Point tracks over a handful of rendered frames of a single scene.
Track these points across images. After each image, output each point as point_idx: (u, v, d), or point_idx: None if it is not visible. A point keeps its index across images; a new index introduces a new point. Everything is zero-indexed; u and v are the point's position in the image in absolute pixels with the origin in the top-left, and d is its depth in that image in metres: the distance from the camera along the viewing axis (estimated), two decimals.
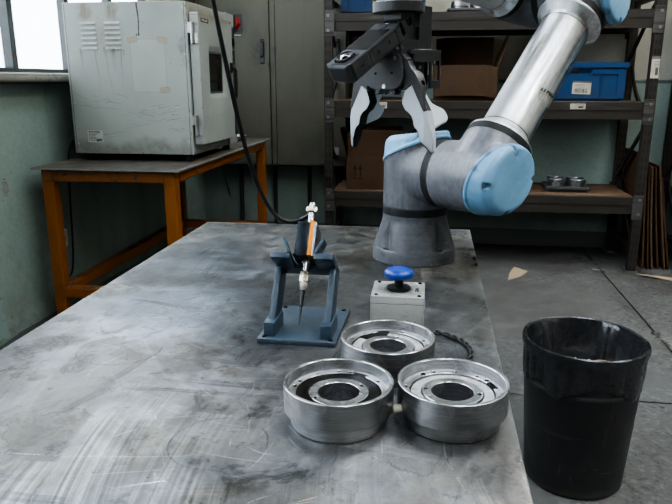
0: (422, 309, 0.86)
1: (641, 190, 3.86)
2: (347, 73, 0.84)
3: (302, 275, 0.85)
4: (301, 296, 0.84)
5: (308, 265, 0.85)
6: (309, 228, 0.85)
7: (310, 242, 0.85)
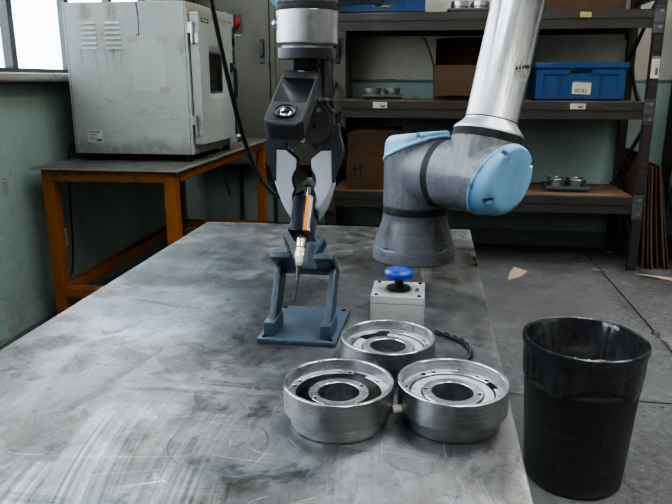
0: (422, 309, 0.86)
1: (641, 190, 3.86)
2: (297, 130, 0.73)
3: (298, 251, 0.82)
4: (297, 272, 0.81)
5: (304, 240, 0.83)
6: (305, 202, 0.83)
7: (306, 217, 0.82)
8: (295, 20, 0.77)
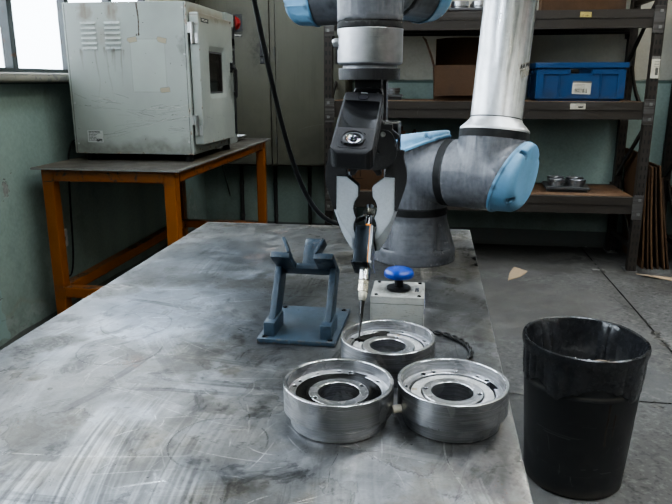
0: (422, 309, 0.86)
1: (641, 190, 3.86)
2: (366, 159, 0.68)
3: (361, 285, 0.77)
4: (361, 308, 0.76)
5: (367, 273, 0.77)
6: (369, 232, 0.77)
7: None
8: (360, 39, 0.72)
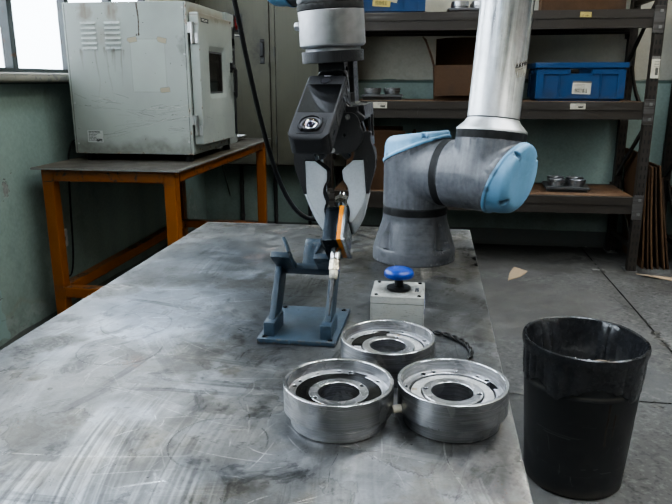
0: (422, 309, 0.86)
1: (641, 190, 3.86)
2: (323, 144, 0.68)
3: (332, 263, 0.76)
4: (331, 285, 0.74)
5: (338, 253, 0.76)
6: (338, 213, 0.77)
7: (339, 227, 0.76)
8: (318, 22, 0.71)
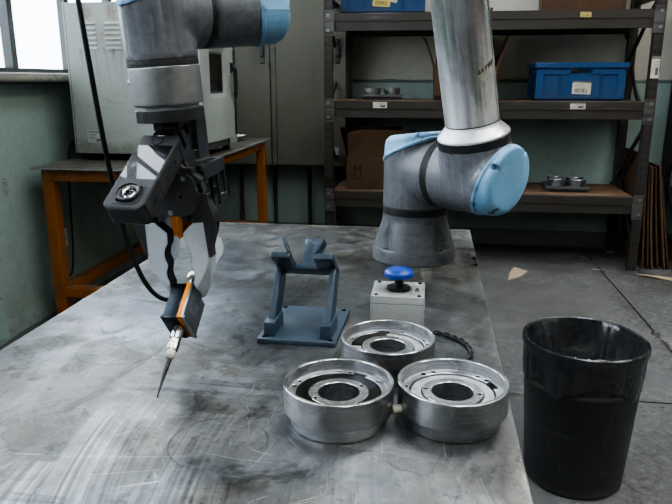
0: (422, 309, 0.86)
1: (641, 190, 3.86)
2: (140, 215, 0.64)
3: (170, 342, 0.72)
4: (165, 365, 0.70)
5: (179, 331, 0.73)
6: (184, 290, 0.74)
7: (182, 304, 0.73)
8: (143, 81, 0.67)
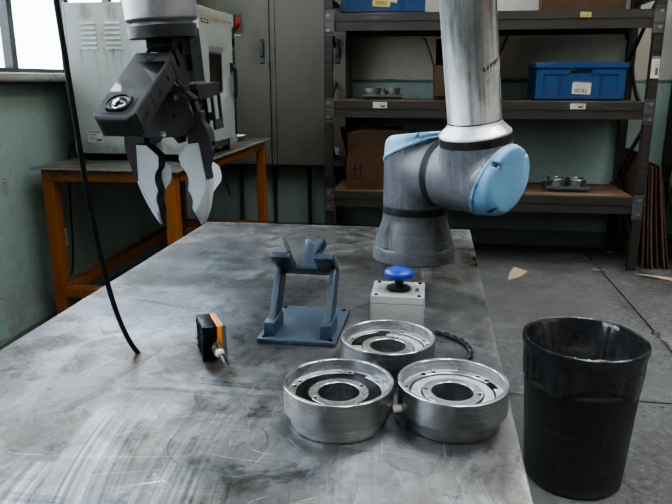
0: (422, 309, 0.86)
1: (641, 190, 3.86)
2: (130, 125, 0.62)
3: (217, 346, 0.75)
4: (223, 357, 0.72)
5: (219, 341, 0.76)
6: (210, 315, 0.80)
7: (217, 321, 0.78)
8: None
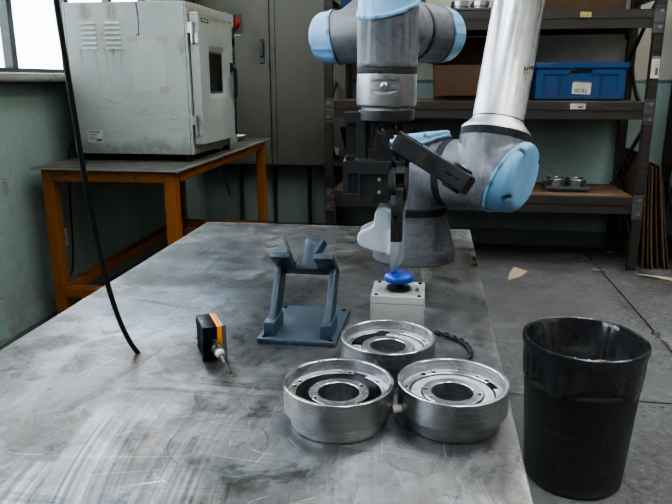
0: (422, 309, 0.86)
1: (641, 190, 3.86)
2: None
3: (217, 346, 0.75)
4: (223, 357, 0.72)
5: (219, 341, 0.76)
6: (210, 315, 0.80)
7: (216, 321, 0.78)
8: (416, 85, 0.82)
